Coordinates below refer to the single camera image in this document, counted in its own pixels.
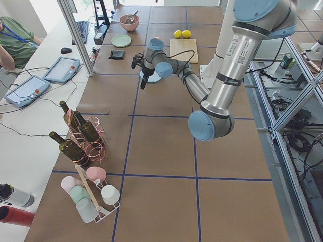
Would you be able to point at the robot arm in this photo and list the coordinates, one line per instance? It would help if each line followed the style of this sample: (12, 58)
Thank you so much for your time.
(254, 21)

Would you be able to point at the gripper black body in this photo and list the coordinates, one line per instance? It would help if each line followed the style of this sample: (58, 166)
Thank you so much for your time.
(147, 71)

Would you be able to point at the pale pink cup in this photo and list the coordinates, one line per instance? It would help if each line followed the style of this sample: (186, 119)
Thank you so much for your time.
(69, 182)

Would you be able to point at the blue teach pendant far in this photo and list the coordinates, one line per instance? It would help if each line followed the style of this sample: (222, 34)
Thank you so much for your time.
(62, 70)

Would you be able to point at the green cup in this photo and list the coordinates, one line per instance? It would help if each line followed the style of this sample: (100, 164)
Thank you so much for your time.
(77, 193)

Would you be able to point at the wooden cutting board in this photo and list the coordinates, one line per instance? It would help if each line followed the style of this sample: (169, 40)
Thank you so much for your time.
(184, 49)

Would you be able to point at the dark glass bottle back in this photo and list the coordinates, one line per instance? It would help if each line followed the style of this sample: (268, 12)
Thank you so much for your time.
(69, 118)

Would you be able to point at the copper wire bottle rack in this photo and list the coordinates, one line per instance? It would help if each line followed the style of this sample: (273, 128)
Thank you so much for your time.
(94, 150)

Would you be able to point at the metal scoop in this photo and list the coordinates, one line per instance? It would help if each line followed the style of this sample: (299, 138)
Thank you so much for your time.
(130, 18)

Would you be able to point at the black keyboard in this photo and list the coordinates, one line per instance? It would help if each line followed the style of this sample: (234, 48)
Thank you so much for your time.
(83, 27)

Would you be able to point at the black computer mouse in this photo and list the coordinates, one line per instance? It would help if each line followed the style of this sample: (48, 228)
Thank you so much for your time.
(65, 50)

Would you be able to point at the white cup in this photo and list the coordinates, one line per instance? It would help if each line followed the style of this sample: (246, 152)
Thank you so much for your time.
(110, 194)

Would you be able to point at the dark glass bottle middle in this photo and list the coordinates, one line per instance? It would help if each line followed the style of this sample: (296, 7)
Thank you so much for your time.
(87, 128)

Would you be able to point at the person in green shirt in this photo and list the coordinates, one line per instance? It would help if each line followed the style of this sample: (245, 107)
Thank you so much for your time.
(18, 44)

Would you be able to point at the yellow lemon right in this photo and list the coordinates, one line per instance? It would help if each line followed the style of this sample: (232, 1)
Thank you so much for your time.
(186, 34)

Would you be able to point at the pink cup upper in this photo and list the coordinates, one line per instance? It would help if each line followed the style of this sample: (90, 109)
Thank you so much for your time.
(94, 173)

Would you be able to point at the yellow lemon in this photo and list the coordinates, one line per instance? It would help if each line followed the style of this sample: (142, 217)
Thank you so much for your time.
(178, 34)
(186, 34)

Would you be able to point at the pink bowl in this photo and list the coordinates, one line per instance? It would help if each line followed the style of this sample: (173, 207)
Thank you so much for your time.
(129, 25)

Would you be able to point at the yellow lemon left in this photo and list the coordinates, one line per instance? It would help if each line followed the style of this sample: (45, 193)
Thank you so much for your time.
(178, 34)

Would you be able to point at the blue teach pendant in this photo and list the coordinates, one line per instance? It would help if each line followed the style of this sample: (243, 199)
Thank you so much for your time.
(62, 70)
(24, 94)

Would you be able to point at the blue teach pendant near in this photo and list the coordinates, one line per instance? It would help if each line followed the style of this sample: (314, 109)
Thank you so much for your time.
(24, 94)

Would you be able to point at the red bottle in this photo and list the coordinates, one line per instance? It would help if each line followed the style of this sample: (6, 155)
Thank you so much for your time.
(16, 216)

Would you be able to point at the grey cup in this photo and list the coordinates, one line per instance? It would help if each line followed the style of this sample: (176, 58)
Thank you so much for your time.
(87, 210)

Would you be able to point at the light blue plate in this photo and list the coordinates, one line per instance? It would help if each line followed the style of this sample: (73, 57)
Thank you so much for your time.
(154, 78)

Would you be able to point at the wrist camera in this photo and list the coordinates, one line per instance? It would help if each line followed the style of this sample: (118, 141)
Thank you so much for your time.
(137, 60)

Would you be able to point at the green plate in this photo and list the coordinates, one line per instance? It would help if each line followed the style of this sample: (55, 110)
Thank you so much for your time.
(121, 41)

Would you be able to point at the dark grey folded cloth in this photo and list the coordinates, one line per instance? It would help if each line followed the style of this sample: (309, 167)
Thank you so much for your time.
(117, 54)

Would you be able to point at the white wire cup rack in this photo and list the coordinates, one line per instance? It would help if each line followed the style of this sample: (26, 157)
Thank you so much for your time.
(94, 190)

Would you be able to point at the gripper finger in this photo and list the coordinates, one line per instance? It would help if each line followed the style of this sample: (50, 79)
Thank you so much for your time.
(141, 85)
(145, 80)

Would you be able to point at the aluminium frame post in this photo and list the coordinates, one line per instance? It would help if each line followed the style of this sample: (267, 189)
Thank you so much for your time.
(68, 15)

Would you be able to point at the grey water bottle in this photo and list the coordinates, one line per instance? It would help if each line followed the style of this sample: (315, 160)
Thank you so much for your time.
(13, 196)

